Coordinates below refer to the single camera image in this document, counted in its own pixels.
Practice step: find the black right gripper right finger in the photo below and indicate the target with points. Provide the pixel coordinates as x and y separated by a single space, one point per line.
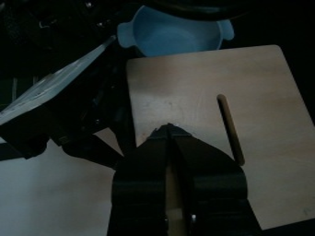
216 196

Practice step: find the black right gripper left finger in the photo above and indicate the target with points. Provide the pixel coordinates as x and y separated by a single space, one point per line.
141 190

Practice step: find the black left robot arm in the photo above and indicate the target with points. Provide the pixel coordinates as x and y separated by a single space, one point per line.
44 27

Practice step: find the wooden drawer box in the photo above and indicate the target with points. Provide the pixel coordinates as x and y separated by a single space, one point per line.
184 86

